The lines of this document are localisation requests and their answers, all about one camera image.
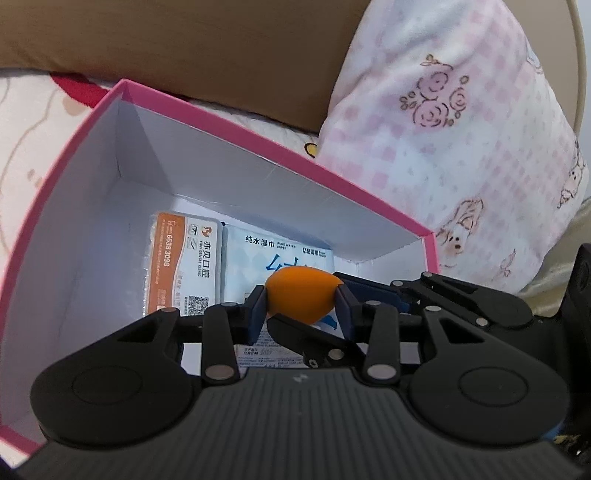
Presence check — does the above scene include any orange white tissue pack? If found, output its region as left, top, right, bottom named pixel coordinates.
left=143, top=211, right=222, bottom=316

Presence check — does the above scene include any bear print blanket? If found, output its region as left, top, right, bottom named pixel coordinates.
left=1, top=69, right=114, bottom=261

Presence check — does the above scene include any orange makeup sponge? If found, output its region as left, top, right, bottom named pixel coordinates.
left=264, top=266, right=342, bottom=325

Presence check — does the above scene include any brown pillow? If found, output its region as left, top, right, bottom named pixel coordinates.
left=1, top=1, right=367, bottom=132

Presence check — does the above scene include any pink checkered pillow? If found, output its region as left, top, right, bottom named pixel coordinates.
left=317, top=1, right=589, bottom=293

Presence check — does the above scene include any blue wet wipes pack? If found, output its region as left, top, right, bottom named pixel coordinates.
left=221, top=224, right=334, bottom=304

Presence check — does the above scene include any pink cardboard box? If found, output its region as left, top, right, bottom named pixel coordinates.
left=1, top=81, right=438, bottom=453

